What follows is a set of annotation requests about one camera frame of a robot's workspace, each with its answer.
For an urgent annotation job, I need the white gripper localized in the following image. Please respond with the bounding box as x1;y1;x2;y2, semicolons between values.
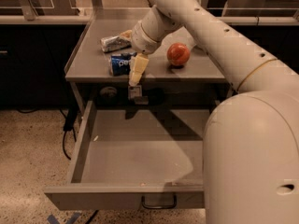
120;20;162;87

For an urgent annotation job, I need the blue crushed pepsi can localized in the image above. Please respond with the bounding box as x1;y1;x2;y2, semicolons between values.
109;52;136;77

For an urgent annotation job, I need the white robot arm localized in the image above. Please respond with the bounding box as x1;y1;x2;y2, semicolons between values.
129;0;299;224

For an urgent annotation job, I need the silver crushed can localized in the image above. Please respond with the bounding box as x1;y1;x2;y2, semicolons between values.
100;35;131;53

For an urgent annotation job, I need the grey counter cabinet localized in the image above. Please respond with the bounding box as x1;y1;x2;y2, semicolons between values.
66;9;232;105

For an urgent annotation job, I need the open grey drawer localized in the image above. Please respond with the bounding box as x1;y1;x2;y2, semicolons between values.
44;102;209;210

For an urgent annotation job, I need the white label tag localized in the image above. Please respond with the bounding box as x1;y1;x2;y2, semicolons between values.
128;85;142;100

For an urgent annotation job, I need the red apple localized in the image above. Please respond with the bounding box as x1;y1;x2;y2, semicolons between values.
167;43;191;66

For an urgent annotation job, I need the blue tape on floor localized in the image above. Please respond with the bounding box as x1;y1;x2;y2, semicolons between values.
47;212;81;224

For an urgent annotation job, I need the black cable left floor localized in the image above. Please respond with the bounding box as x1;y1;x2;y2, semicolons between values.
16;107;78;161

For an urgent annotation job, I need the black metal drawer handle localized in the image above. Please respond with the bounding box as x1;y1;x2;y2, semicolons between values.
141;195;178;210

